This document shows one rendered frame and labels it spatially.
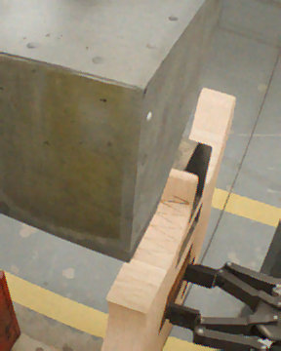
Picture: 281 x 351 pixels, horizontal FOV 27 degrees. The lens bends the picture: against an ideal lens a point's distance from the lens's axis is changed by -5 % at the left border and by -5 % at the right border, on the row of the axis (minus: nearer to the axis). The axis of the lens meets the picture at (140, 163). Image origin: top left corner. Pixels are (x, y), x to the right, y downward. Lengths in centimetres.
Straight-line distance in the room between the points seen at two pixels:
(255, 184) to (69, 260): 82
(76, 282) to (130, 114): 176
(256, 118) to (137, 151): 243
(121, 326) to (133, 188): 32
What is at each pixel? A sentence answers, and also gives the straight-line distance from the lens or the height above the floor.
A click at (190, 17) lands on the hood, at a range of 35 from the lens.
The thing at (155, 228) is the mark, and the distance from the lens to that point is 64.
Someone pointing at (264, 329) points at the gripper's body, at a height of 107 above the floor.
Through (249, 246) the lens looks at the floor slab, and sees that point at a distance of 220.
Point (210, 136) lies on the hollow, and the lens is 76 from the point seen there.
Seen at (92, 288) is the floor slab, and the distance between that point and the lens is 203.
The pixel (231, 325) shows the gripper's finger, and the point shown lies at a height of 107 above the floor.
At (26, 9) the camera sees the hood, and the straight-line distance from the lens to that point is 36.
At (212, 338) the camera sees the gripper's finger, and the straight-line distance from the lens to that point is 72.
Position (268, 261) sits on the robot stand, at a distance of 165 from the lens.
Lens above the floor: 170
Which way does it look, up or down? 45 degrees down
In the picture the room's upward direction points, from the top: 5 degrees clockwise
